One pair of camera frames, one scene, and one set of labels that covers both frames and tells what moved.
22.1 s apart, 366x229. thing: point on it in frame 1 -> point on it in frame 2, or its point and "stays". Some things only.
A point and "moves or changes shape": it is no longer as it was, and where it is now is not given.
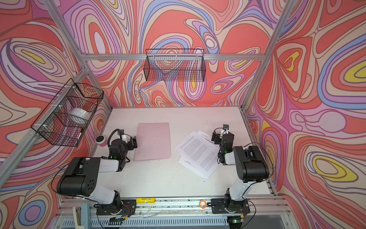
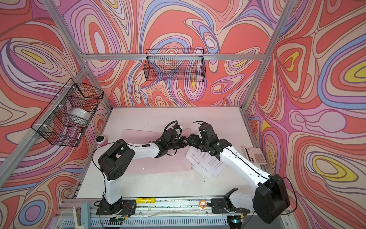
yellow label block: x=152 y=200 stays
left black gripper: x=131 y=147 -> x=182 y=140
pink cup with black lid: x=101 y=140 stays
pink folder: x=153 y=141 moves or changes shape
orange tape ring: x=202 y=204 stays
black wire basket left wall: x=63 y=121 stays
